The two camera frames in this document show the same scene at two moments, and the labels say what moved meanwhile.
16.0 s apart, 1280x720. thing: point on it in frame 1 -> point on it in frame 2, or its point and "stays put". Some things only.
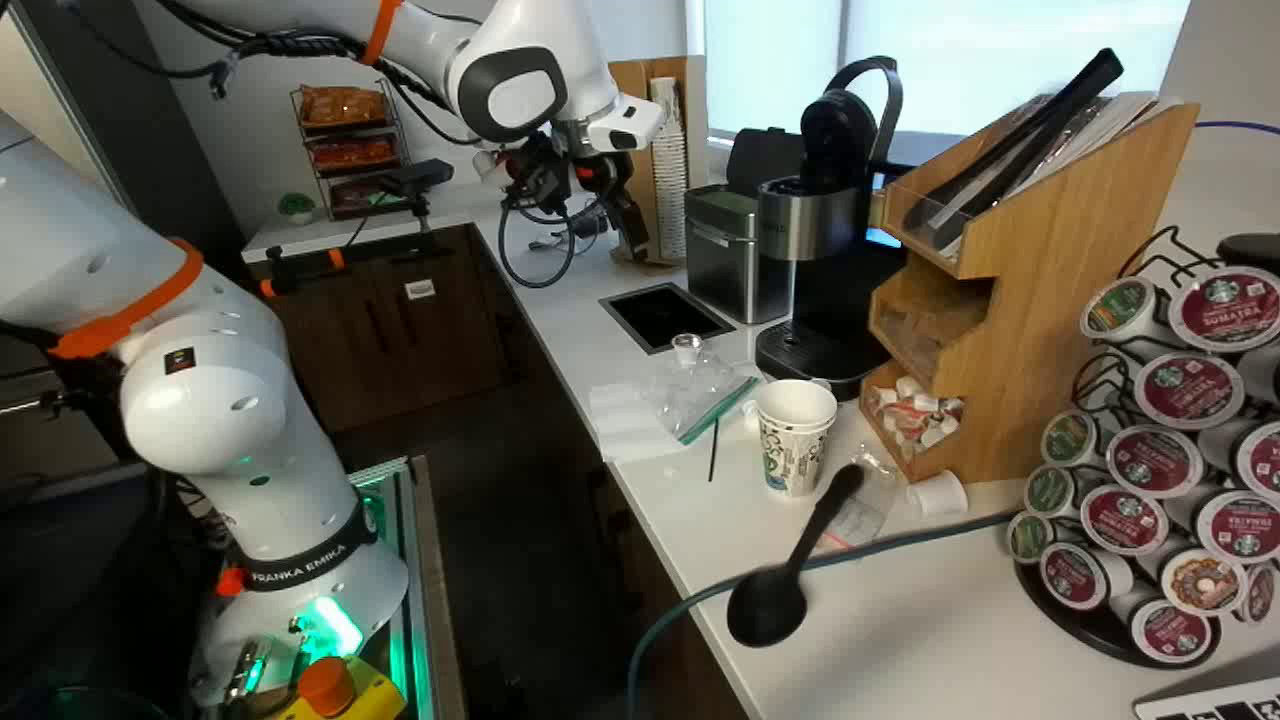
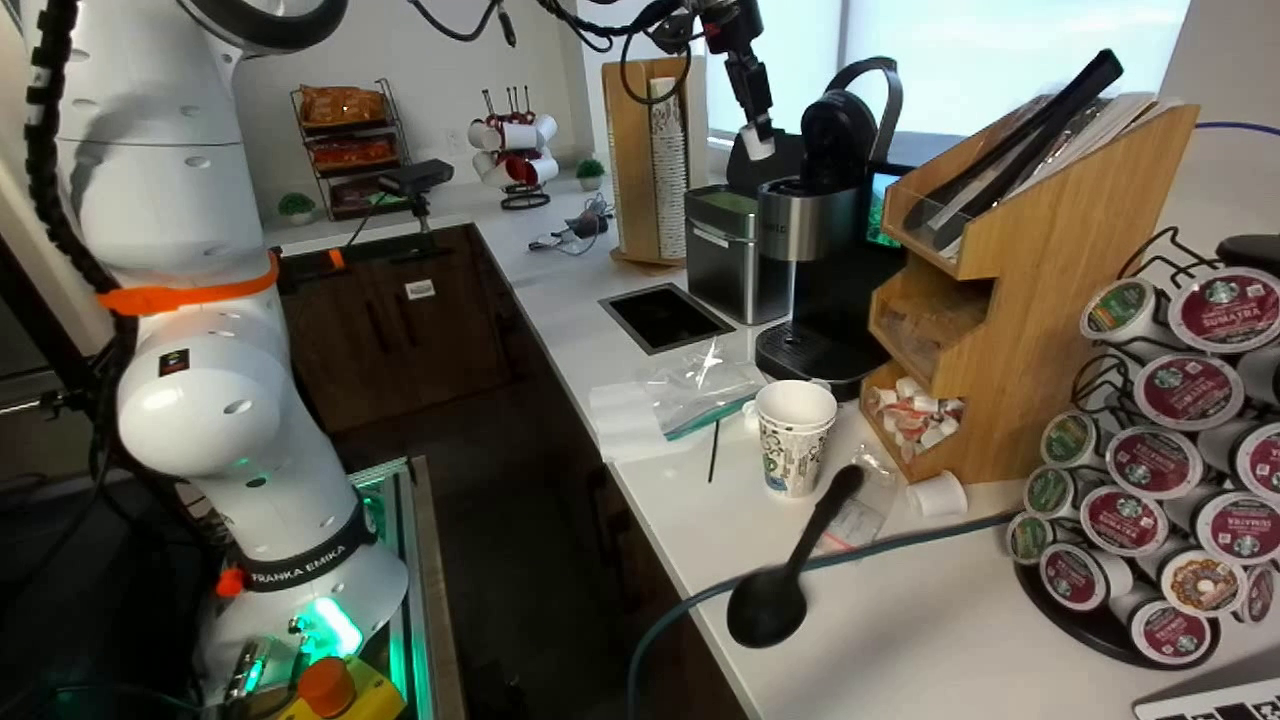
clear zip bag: (692, 378) stays put
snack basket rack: (353, 147) stays put
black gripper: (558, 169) -> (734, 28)
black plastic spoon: (769, 604) stays put
